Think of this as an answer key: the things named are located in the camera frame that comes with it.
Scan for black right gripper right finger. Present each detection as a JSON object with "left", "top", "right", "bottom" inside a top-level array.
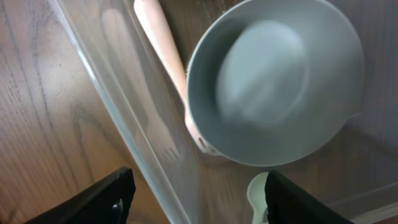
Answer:
[{"left": 264, "top": 170, "right": 353, "bottom": 224}]

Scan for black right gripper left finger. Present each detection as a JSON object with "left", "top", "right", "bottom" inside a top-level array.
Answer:
[{"left": 28, "top": 167, "right": 136, "bottom": 224}]

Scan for mint green plastic spoon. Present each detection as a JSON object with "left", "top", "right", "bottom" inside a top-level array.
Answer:
[{"left": 247, "top": 172, "right": 269, "bottom": 224}]

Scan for clear plastic container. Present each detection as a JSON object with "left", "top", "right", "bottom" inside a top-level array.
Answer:
[{"left": 51, "top": 0, "right": 397, "bottom": 223}]

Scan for grey plastic bowl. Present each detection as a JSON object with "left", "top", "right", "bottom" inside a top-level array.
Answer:
[{"left": 187, "top": 0, "right": 364, "bottom": 167}]

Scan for pink plastic fork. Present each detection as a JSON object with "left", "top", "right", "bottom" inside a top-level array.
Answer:
[{"left": 133, "top": 0, "right": 219, "bottom": 156}]

